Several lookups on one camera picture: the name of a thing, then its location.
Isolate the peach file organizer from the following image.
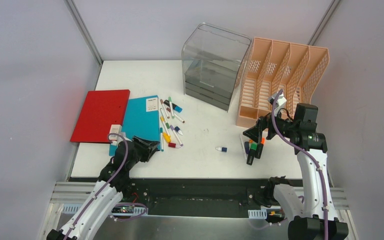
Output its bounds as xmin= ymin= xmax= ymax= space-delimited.
xmin=236 ymin=37 xmax=330 ymax=128

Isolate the green highlighter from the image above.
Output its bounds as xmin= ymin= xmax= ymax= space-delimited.
xmin=246 ymin=142 xmax=258 ymax=166

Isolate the small blue cap bottle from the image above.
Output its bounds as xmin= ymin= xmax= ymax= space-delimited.
xmin=215 ymin=147 xmax=228 ymax=153

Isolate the red folder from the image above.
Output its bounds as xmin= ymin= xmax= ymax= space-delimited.
xmin=70 ymin=89 xmax=131 ymax=143

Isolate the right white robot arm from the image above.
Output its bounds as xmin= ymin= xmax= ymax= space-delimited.
xmin=243 ymin=102 xmax=349 ymax=240

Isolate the clear grey drawer box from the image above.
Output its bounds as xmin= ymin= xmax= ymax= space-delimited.
xmin=181 ymin=22 xmax=252 ymax=111

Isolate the white pen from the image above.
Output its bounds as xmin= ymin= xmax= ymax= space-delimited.
xmin=239 ymin=133 xmax=247 ymax=161

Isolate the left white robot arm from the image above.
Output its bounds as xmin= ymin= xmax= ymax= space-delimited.
xmin=46 ymin=133 xmax=160 ymax=240

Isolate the purple marker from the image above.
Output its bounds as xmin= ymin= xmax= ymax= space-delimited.
xmin=170 ymin=125 xmax=184 ymax=147

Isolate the brown marker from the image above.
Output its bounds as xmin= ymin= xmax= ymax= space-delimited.
xmin=166 ymin=107 xmax=185 ymax=123

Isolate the teal notebook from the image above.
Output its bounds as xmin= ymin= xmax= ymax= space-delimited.
xmin=116 ymin=95 xmax=160 ymax=142

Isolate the green cap marker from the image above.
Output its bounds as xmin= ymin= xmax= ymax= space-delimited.
xmin=168 ymin=96 xmax=175 ymax=119

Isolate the blue black marker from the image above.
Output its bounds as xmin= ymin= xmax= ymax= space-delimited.
xmin=163 ymin=99 xmax=183 ymax=113

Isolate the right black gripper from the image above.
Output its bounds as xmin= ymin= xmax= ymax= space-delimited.
xmin=242 ymin=106 xmax=298 ymax=144

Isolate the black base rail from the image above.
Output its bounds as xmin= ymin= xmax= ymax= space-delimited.
xmin=69 ymin=177 xmax=306 ymax=220

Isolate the teal marker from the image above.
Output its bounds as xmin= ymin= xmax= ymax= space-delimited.
xmin=159 ymin=127 xmax=164 ymax=152

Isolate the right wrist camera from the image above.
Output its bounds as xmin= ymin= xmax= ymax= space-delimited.
xmin=267 ymin=93 xmax=287 ymax=113

